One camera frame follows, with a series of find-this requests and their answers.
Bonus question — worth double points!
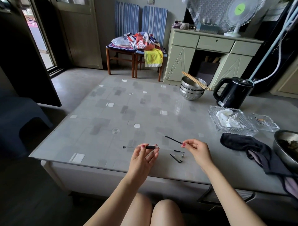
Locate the person's left hand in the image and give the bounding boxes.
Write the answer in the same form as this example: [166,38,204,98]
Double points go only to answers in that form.
[127,144,160,184]

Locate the person's right hand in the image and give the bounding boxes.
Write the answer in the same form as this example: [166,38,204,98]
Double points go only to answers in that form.
[181,139,214,172]

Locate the thin black pen refill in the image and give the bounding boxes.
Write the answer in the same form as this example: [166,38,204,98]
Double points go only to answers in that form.
[165,136,184,145]

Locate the person's right forearm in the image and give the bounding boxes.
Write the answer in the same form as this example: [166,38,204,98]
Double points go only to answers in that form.
[202,162,267,226]

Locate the person's left forearm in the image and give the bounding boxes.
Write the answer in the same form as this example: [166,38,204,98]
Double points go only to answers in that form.
[83,173,145,226]

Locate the large clear glass tray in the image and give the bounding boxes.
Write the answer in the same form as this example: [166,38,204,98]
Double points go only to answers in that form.
[208,105,259,137]

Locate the crumpled white tissue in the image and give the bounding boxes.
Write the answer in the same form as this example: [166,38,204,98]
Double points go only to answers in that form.
[216,108,245,129]

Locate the stack of stainless steel bowls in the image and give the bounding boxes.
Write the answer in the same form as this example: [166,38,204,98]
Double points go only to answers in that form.
[179,76,208,101]

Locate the person's left leg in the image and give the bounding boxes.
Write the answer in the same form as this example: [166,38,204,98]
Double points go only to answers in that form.
[120,193,154,226]

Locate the person's leg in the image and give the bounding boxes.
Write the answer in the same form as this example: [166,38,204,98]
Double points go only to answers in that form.
[120,193,154,226]
[150,199,187,226]

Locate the black cloth garment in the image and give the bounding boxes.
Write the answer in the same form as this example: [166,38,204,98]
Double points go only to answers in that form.
[220,133,298,199]

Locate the pair of wooden chopsticks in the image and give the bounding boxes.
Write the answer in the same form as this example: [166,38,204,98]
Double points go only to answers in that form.
[181,71,211,91]

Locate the person's right leg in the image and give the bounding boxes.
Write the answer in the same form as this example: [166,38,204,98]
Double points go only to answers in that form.
[150,199,187,226]

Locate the black electric kettle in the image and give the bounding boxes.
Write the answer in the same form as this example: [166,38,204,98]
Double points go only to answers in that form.
[213,77,255,109]

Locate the small clear glass ashtray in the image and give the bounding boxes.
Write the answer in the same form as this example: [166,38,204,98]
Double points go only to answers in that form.
[247,113,280,133]

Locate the pale green wooden cabinet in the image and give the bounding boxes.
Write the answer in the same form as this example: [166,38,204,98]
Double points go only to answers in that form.
[163,28,264,91]

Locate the yellow towel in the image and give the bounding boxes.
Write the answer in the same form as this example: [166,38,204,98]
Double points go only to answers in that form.
[144,48,163,68]

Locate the large metal bowl with food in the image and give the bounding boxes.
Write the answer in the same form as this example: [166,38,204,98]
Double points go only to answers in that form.
[272,130,298,173]

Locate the pile of colourful clothes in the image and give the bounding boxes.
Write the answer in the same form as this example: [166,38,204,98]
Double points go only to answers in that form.
[123,32,161,51]

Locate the white plastic bag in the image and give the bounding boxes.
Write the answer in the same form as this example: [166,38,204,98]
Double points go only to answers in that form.
[111,36,131,46]

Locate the blue box on cabinet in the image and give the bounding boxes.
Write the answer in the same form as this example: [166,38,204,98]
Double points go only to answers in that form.
[196,22,220,34]

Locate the dark blue plastic stool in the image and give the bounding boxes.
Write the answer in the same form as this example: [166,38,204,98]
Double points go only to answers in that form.
[0,96,54,160]

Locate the wooden chair with striped cushion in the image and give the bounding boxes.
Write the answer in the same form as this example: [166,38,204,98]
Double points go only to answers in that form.
[134,5,168,82]
[106,1,140,79]

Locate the brown wooden door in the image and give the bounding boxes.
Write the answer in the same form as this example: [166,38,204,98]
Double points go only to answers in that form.
[50,0,103,70]

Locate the light blue pole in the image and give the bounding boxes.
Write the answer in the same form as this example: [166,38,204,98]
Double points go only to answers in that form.
[248,7,298,82]

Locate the white lace cloth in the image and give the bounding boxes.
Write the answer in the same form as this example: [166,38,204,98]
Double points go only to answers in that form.
[184,0,235,33]

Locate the white desk fan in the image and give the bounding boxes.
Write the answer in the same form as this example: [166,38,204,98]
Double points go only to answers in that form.
[223,0,266,38]

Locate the table drawer handle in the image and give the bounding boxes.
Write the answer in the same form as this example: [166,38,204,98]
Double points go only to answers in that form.
[197,185,256,206]

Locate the white cable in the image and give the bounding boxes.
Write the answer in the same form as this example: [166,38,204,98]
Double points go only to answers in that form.
[253,0,298,85]

